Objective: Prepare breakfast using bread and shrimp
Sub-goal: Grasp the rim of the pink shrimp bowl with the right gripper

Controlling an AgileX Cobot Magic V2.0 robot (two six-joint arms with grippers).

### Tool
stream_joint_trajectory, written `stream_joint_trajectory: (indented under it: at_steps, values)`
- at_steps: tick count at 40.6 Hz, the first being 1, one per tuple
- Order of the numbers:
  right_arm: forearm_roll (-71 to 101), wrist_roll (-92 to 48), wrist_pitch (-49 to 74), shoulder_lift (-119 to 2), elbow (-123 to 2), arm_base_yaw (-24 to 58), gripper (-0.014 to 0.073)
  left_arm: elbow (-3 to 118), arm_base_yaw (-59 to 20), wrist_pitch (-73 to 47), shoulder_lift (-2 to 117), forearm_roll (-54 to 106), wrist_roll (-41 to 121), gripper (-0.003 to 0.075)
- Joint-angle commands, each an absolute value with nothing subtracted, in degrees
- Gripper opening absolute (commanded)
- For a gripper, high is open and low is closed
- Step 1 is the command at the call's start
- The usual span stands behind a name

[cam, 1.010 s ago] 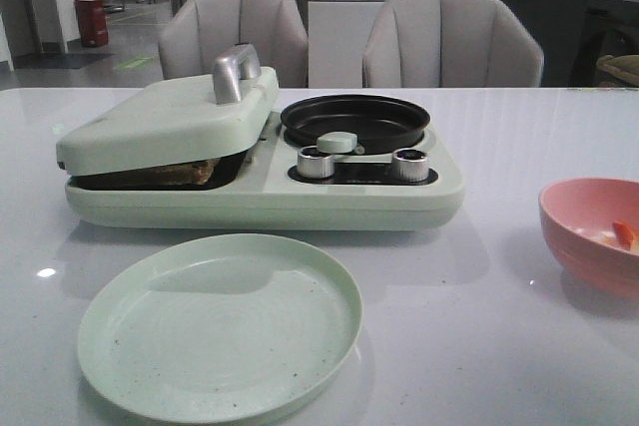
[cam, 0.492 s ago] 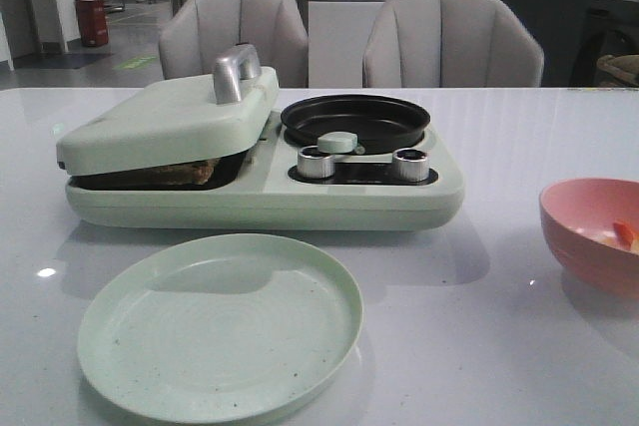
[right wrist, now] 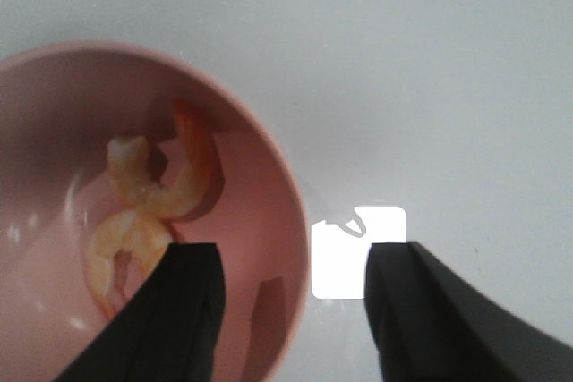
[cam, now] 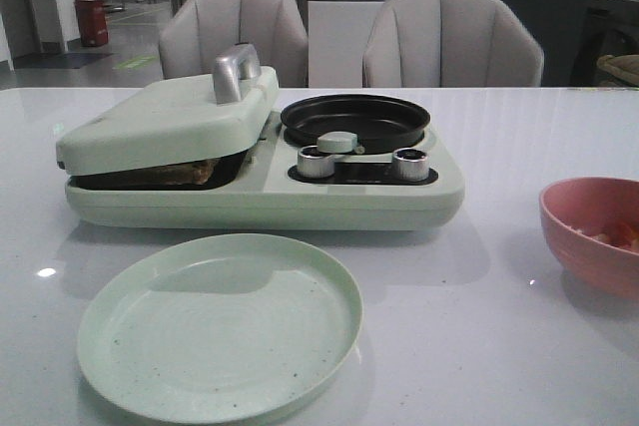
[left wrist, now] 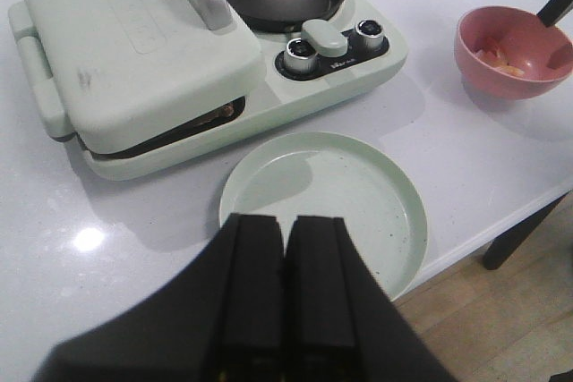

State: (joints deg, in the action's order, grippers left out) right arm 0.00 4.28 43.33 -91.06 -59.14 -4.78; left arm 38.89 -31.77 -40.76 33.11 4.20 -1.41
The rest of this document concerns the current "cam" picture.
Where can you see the white bread slice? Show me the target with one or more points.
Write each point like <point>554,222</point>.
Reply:
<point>192,173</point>

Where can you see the mint green sandwich maker lid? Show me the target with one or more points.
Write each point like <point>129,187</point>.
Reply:
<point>170,122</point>

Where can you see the pink bowl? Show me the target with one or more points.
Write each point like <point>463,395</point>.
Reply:
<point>590,225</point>

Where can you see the orange shrimp piece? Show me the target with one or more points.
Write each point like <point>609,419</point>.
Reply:
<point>620,234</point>

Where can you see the left silver knob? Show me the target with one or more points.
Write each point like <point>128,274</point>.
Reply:
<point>313,164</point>

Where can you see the silver knob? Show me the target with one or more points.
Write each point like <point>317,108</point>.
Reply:
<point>410,165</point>
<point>313,164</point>

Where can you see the black round frying pan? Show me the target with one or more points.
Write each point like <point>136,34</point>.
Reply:
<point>382,124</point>

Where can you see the right silver knob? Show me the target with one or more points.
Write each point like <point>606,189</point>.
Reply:
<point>410,165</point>

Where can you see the mint green round plate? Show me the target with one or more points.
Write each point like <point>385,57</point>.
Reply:
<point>221,329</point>

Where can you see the left grey armchair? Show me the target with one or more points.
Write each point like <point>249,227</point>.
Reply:
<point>202,30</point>

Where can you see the grey armchair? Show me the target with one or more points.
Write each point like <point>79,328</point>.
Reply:
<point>202,30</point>
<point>450,44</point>

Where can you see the right grey armchair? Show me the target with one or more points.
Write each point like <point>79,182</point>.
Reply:
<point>450,44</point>

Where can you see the white cabinet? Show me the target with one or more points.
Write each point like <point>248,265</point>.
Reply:
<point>338,32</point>

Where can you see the red trash bin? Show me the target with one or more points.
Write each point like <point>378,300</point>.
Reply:
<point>91,19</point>

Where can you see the dark blue floor mat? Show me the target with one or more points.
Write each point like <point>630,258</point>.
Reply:
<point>72,60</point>

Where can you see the dark grey counter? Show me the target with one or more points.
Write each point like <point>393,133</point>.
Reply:
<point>575,33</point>

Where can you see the mint green pan handle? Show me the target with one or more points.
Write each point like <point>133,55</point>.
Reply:
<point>340,142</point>

